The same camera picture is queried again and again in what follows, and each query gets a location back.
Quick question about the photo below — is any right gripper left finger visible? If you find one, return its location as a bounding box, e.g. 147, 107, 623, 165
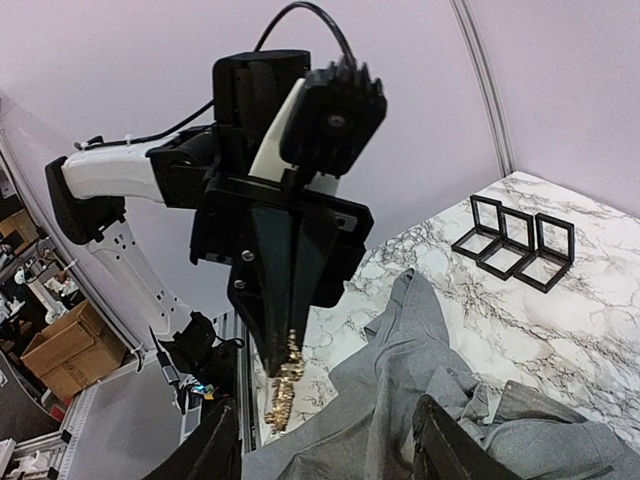
145, 398, 242, 480

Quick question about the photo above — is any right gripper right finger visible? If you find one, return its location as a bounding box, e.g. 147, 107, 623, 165
412, 394, 519, 480

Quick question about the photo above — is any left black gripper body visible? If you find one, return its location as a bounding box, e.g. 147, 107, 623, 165
189, 173, 373, 308

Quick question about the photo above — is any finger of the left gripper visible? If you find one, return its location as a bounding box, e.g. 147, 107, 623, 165
291, 215, 336, 345
228, 207, 293, 378

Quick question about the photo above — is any grey button shirt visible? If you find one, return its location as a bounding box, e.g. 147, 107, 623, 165
242, 269, 639, 479

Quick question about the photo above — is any gold ornate brooch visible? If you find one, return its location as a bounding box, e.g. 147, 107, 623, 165
264, 329, 305, 434

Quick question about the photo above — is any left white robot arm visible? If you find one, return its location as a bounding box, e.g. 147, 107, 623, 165
45, 49, 387, 382

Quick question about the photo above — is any brown cardboard box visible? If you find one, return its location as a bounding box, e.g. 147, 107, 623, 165
20, 300, 127, 401

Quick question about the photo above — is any black display box middle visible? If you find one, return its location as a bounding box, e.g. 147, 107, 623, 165
475, 206, 535, 281

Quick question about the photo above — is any black display box right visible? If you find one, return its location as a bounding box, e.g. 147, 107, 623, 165
513, 213, 575, 294

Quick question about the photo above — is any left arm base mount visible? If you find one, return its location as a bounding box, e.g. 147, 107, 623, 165
150, 312, 245, 415

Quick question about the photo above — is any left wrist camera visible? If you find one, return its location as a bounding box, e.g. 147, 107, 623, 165
249, 58, 387, 196

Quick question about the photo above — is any aluminium front rail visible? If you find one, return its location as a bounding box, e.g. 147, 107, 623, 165
9, 307, 266, 480

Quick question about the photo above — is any left wall aluminium post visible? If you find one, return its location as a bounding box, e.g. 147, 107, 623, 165
450, 0, 517, 177

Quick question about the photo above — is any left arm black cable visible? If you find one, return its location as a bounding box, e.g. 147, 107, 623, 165
74, 1, 359, 151

